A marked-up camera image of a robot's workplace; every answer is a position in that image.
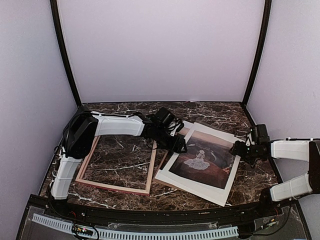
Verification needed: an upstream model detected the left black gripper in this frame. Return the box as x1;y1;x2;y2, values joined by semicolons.
154;127;188;154

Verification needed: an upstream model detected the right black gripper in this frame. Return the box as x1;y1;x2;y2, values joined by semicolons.
229;140;262;166

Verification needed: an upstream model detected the canyon photo print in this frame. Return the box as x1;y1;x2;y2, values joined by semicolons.
161;127;235;190

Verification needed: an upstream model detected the white mat board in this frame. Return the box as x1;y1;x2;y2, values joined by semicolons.
168;124;240;207

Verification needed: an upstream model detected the pink wooden picture frame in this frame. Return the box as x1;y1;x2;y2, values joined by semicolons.
75;135;157;196

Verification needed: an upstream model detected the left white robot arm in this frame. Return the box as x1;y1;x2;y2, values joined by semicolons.
49;106;187;218

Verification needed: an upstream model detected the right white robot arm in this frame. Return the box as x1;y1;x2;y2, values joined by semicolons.
229;138;320;217

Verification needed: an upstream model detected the brown backing board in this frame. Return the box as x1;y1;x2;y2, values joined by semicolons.
151;121;236;187

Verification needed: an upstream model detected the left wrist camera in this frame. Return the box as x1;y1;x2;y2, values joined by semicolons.
155;107;185;132

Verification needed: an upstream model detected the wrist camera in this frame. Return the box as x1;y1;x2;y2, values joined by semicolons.
155;107;185;132
250;124;270;145

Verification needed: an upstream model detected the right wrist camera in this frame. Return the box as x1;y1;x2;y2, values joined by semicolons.
250;124;270;145

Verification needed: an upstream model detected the black front rail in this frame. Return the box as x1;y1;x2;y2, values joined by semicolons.
27;194;290;225

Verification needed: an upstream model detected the white slotted cable duct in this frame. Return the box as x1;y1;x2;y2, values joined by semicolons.
31;213;239;240

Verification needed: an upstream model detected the right black corner post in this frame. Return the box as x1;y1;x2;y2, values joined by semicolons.
241;0;272;109

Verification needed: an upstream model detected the black corner post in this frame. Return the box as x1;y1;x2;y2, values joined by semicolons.
241;0;272;109
49;0;82;107

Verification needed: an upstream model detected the left black corner post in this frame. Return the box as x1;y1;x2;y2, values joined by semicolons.
49;0;82;107

